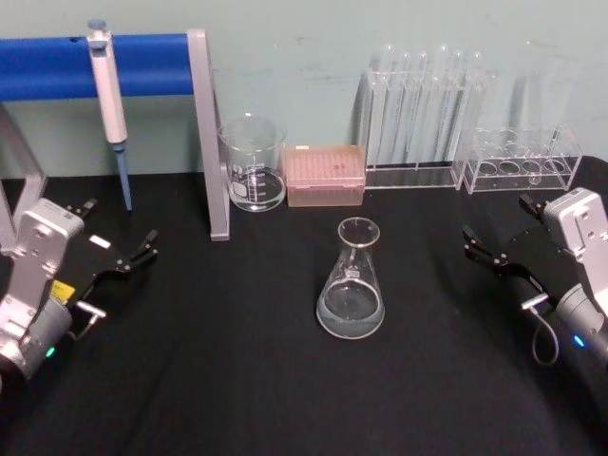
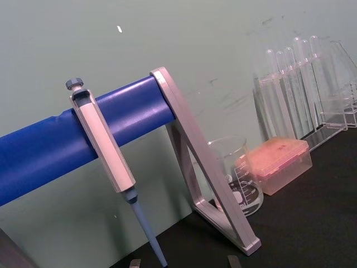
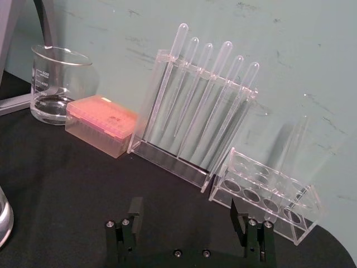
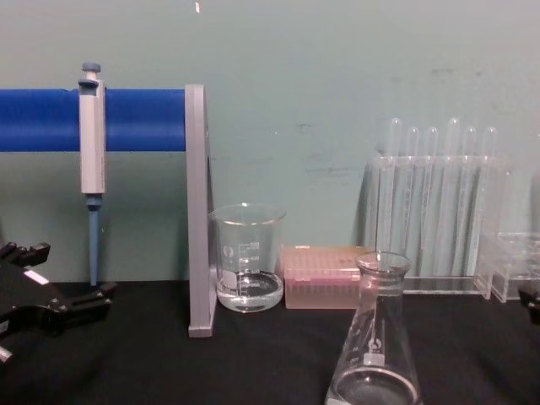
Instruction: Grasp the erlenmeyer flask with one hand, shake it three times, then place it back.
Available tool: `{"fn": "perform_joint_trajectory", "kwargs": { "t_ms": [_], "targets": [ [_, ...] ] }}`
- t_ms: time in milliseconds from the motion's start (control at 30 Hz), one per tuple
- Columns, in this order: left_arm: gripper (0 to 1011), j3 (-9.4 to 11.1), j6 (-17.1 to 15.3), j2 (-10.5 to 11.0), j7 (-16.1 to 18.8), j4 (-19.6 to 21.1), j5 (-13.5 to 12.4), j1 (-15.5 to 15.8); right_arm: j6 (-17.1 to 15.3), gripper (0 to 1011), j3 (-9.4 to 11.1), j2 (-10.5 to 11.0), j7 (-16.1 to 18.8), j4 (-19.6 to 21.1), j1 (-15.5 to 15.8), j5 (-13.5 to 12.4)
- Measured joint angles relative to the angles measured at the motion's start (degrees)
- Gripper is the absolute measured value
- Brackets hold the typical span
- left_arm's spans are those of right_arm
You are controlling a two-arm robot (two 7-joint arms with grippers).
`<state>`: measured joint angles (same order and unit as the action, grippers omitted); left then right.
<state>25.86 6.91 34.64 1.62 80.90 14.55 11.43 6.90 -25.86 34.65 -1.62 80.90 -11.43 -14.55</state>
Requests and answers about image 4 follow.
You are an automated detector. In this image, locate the glass beaker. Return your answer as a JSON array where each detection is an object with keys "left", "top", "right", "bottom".
[{"left": 209, "top": 202, "right": 288, "bottom": 314}]

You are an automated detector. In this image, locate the clear plastic transfer pipette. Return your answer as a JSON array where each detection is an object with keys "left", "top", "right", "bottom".
[
  {"left": 402, "top": 126, "right": 420, "bottom": 271},
  {"left": 381, "top": 117, "right": 402, "bottom": 271},
  {"left": 419, "top": 125, "right": 439, "bottom": 254},
  {"left": 438, "top": 116, "right": 462, "bottom": 271},
  {"left": 455, "top": 126, "right": 477, "bottom": 271}
]

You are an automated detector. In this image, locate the glass conical flask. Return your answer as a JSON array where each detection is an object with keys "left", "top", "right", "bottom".
[{"left": 326, "top": 251, "right": 424, "bottom": 405}]

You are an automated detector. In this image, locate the tall clear acrylic pipette rack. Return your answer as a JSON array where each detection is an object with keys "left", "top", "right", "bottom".
[{"left": 363, "top": 154, "right": 510, "bottom": 300}]

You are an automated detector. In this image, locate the grey and blue pipette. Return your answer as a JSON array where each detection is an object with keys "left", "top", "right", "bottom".
[{"left": 77, "top": 62, "right": 108, "bottom": 286}]

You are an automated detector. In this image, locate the grey pipette stand end panel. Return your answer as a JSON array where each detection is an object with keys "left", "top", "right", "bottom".
[{"left": 184, "top": 84, "right": 218, "bottom": 340}]

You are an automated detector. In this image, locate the black table cloth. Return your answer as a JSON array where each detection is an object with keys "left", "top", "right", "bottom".
[{"left": 0, "top": 278, "right": 540, "bottom": 405}]

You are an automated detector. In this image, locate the blue pipette stand bar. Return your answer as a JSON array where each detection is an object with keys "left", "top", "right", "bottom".
[{"left": 0, "top": 87, "right": 187, "bottom": 154}]

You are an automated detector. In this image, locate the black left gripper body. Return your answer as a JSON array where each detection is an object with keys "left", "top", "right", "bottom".
[{"left": 0, "top": 257, "right": 60, "bottom": 339}]

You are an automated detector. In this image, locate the pink pipette tip box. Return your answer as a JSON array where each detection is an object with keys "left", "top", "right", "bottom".
[{"left": 278, "top": 245, "right": 374, "bottom": 311}]

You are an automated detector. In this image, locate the low clear acrylic tube rack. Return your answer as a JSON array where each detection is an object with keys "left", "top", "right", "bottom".
[{"left": 475, "top": 230, "right": 540, "bottom": 304}]

